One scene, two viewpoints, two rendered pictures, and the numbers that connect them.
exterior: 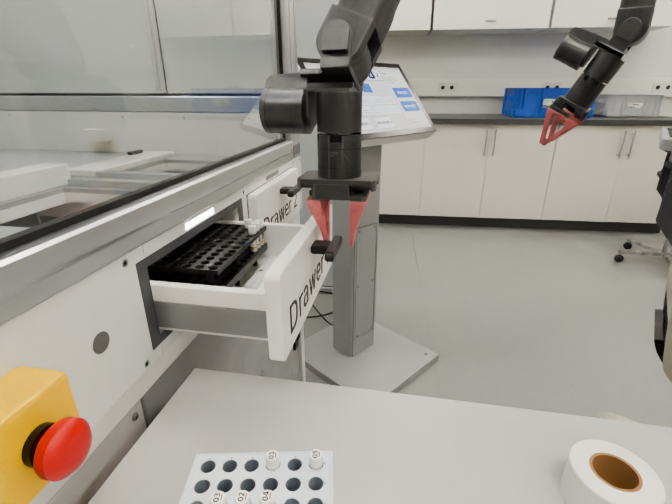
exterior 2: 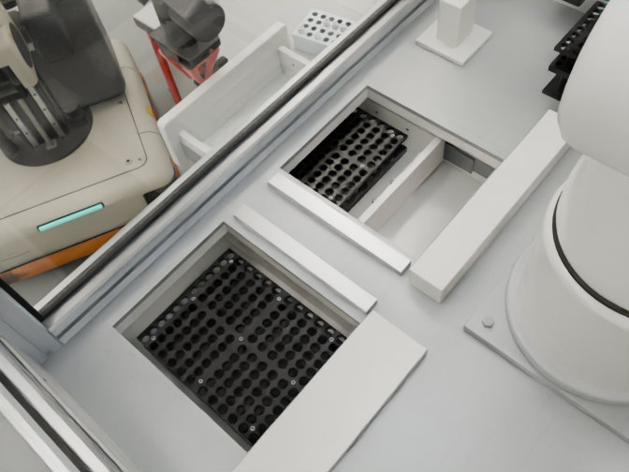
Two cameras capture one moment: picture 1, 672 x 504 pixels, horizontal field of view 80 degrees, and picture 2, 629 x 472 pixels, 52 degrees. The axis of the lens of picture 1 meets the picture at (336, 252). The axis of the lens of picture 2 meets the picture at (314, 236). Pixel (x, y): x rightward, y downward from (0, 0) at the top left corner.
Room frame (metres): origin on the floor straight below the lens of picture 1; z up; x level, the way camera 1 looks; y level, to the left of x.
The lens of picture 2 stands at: (1.07, 0.63, 1.67)
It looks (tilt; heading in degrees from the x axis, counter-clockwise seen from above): 58 degrees down; 220
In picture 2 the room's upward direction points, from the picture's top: 10 degrees counter-clockwise
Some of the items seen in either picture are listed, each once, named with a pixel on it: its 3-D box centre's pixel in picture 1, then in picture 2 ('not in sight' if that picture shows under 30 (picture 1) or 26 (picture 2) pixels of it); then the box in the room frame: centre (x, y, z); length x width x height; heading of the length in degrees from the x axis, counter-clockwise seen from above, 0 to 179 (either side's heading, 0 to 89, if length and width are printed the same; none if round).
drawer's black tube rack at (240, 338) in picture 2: not in sight; (245, 347); (0.89, 0.32, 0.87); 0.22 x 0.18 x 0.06; 80
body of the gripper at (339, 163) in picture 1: (339, 161); not in sight; (0.53, 0.00, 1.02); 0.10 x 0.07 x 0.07; 80
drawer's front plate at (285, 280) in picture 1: (306, 267); not in sight; (0.51, 0.04, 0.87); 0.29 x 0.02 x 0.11; 170
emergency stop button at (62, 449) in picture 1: (57, 446); not in sight; (0.21, 0.19, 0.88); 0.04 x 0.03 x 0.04; 170
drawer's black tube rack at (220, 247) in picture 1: (176, 260); (317, 150); (0.55, 0.24, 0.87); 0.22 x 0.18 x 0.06; 80
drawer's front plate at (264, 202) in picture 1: (278, 204); not in sight; (0.85, 0.13, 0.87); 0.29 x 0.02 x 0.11; 170
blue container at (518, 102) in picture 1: (546, 102); not in sight; (3.52, -1.73, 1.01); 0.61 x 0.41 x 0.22; 83
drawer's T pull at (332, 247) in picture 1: (325, 247); not in sight; (0.51, 0.01, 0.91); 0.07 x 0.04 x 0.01; 170
